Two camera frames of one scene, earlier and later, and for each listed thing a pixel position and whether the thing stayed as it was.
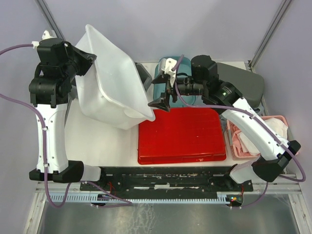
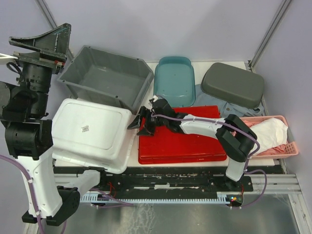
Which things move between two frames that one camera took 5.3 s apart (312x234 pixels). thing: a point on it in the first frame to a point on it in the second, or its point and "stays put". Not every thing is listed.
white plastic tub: (111, 92) to (89, 135)
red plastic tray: (187, 135) stays put
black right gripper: (162, 79) to (144, 112)
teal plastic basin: (166, 88) stays put
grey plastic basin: (250, 85) stays put
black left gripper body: (78, 63) to (46, 58)
